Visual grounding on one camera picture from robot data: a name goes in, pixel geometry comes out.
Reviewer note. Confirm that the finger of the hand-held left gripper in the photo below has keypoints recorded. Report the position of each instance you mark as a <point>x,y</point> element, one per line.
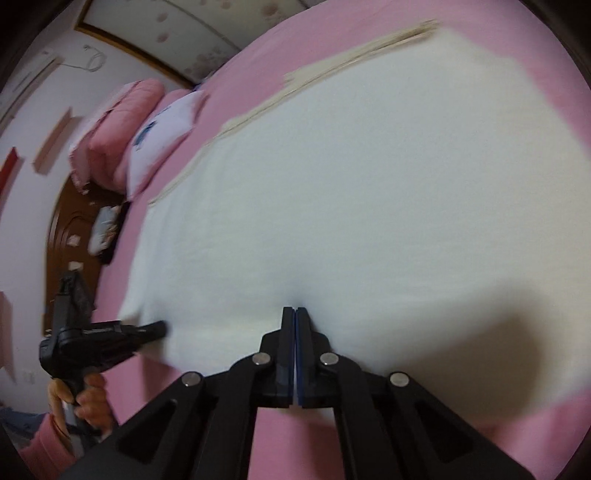
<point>147,332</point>

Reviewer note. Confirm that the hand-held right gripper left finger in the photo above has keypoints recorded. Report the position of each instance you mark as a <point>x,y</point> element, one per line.
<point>277,369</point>

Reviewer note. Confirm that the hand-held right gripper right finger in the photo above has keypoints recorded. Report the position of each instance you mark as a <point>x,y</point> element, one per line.
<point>311,369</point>

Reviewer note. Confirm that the white knit cardigan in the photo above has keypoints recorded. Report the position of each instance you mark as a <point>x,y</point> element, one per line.
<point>369,184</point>

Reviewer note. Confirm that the person's left forearm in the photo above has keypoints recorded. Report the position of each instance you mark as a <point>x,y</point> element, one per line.
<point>41,445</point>

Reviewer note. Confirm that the person's left hand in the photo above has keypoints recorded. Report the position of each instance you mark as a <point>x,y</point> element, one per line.
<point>92,397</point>

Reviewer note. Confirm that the wooden headboard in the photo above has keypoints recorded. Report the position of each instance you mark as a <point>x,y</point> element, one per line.
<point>64,286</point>

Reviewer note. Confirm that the black cloth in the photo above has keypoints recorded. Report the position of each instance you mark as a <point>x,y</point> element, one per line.
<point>117,240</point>

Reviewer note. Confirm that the grey patterned cloth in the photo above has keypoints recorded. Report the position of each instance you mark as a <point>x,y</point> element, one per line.
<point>101,230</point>

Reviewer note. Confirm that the pink lace-trimmed pillow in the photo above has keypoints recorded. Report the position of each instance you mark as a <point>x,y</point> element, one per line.
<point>81,161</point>

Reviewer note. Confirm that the white pillow with blue print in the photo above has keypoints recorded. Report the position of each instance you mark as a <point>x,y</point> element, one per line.
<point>157,138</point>

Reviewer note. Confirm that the pink folded quilt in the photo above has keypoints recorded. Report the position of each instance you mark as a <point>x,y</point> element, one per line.
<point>138,106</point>

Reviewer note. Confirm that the pink fleece bed blanket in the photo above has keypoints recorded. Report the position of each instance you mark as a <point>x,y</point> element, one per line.
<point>258,60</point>

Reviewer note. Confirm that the floral door wardrobe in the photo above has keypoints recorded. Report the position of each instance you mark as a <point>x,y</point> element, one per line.
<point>184,37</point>

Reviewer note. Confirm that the red wall shelf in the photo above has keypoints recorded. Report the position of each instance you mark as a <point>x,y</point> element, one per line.
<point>9,173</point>

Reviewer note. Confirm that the pink wooden wall shelf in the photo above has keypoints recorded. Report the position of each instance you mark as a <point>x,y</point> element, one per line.
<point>51,143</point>

